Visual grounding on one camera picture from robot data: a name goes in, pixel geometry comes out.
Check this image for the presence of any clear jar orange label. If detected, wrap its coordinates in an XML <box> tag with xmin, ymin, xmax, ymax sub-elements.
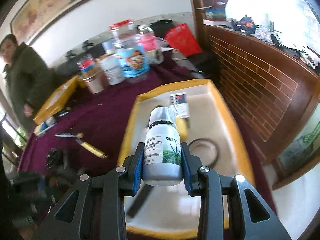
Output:
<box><xmin>81</xmin><ymin>69</ymin><xmax>105</xmax><ymax>94</ymax></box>

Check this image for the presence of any clear jar red lid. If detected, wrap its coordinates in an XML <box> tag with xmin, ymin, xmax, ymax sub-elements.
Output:
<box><xmin>109</xmin><ymin>20</ymin><xmax>137</xmax><ymax>50</ymax></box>

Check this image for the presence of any black cloth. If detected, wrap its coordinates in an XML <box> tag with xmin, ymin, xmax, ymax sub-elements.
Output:
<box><xmin>150</xmin><ymin>19</ymin><xmax>173</xmax><ymax>38</ymax></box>

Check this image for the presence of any small black white box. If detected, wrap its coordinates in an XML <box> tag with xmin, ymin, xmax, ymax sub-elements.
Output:
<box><xmin>169</xmin><ymin>92</ymin><xmax>190</xmax><ymax>118</ymax></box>

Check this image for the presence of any black yellow pen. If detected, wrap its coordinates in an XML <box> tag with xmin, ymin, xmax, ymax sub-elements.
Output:
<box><xmin>75</xmin><ymin>140</ymin><xmax>109</xmax><ymax>159</ymax></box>

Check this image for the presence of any small jar red lid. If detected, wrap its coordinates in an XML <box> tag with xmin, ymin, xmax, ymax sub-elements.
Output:
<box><xmin>79</xmin><ymin>57</ymin><xmax>97</xmax><ymax>74</ymax></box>

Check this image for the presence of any black sofa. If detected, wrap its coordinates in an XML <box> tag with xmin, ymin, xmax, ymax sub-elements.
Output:
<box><xmin>56</xmin><ymin>37</ymin><xmax>118</xmax><ymax>75</ymax></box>

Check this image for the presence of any pile of dark small items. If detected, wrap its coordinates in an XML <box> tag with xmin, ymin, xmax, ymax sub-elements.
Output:
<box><xmin>230</xmin><ymin>15</ymin><xmax>320</xmax><ymax>68</ymax></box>

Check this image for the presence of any wooden window frame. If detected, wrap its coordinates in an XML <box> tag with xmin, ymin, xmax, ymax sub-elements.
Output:
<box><xmin>186</xmin><ymin>0</ymin><xmax>208</xmax><ymax>53</ymax></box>

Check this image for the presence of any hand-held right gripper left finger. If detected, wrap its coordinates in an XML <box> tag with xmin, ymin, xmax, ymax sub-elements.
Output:
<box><xmin>32</xmin><ymin>142</ymin><xmax>146</xmax><ymax>240</ymax></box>

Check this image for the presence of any white plastic jar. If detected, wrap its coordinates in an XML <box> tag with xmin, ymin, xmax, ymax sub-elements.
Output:
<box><xmin>101</xmin><ymin>55</ymin><xmax>125</xmax><ymax>85</ymax></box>

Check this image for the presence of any red bag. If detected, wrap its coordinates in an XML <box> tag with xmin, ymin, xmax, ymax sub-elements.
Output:
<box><xmin>164</xmin><ymin>23</ymin><xmax>202</xmax><ymax>57</ymax></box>

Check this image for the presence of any light blue pen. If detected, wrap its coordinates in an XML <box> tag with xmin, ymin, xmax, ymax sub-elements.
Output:
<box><xmin>37</xmin><ymin>123</ymin><xmax>57</xmax><ymax>133</ymax></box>

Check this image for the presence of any large jar blue label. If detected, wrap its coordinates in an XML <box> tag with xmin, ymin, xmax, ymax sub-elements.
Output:
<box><xmin>115</xmin><ymin>44</ymin><xmax>150</xmax><ymax>79</ymax></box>

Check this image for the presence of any white bottle grey cap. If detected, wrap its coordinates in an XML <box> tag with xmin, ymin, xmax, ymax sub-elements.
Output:
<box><xmin>142</xmin><ymin>106</ymin><xmax>184</xmax><ymax>187</ymax></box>

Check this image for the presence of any black marker white label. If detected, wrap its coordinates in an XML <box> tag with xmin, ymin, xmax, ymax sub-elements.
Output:
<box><xmin>57</xmin><ymin>106</ymin><xmax>71</xmax><ymax>117</ymax></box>

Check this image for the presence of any framed wall painting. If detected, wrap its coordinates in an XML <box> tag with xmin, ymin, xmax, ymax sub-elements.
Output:
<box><xmin>10</xmin><ymin>0</ymin><xmax>99</xmax><ymax>44</ymax></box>

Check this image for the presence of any large yellow taped box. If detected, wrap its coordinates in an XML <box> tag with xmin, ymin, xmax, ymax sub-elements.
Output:
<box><xmin>32</xmin><ymin>75</ymin><xmax>80</xmax><ymax>125</ymax></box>

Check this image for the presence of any pink container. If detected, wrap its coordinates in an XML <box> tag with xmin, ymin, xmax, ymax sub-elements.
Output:
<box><xmin>140</xmin><ymin>34</ymin><xmax>158</xmax><ymax>53</ymax></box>

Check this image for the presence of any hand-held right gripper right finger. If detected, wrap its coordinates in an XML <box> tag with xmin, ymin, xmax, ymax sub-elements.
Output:
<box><xmin>180</xmin><ymin>142</ymin><xmax>292</xmax><ymax>240</ymax></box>

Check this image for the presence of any brick pattern wooden panel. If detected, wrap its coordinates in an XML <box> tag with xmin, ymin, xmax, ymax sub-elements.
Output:
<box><xmin>202</xmin><ymin>22</ymin><xmax>320</xmax><ymax>165</ymax></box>

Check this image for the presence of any blue green packet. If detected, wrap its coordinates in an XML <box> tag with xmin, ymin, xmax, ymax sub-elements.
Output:
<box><xmin>204</xmin><ymin>6</ymin><xmax>227</xmax><ymax>22</ymax></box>

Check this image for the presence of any narrow yellow cardboard box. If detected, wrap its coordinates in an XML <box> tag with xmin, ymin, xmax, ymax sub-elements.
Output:
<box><xmin>117</xmin><ymin>79</ymin><xmax>255</xmax><ymax>239</ymax></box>

